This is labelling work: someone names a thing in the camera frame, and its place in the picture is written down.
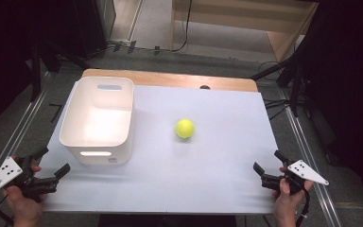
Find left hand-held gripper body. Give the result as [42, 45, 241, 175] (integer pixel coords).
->
[0, 155, 60, 200]

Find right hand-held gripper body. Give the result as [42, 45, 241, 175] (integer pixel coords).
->
[260, 158, 330, 196]

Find person's right hand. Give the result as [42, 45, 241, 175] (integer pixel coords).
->
[271, 166, 315, 227]

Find person's left hand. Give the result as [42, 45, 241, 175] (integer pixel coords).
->
[2, 153, 46, 227]

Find white board sheet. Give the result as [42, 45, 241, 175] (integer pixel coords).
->
[42, 81, 281, 216]

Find white plastic storage bin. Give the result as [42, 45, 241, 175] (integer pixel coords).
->
[59, 76, 136, 166]

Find black metal stand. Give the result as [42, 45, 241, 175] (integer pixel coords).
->
[250, 51, 306, 118]

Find yellow tennis ball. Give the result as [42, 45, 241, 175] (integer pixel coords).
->
[174, 118, 196, 140]

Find wooden board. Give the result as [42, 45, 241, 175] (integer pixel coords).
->
[81, 68, 260, 94]

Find dark cabinet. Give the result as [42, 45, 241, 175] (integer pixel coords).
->
[71, 0, 117, 60]

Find light wooden cabinet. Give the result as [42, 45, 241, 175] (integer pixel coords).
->
[170, 0, 320, 63]

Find metal floor rail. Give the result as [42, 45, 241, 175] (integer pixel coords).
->
[0, 70, 53, 216]
[278, 88, 343, 227]

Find black floor cables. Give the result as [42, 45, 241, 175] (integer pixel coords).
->
[257, 60, 297, 121]

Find black hanging cable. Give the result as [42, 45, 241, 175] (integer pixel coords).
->
[171, 0, 194, 53]

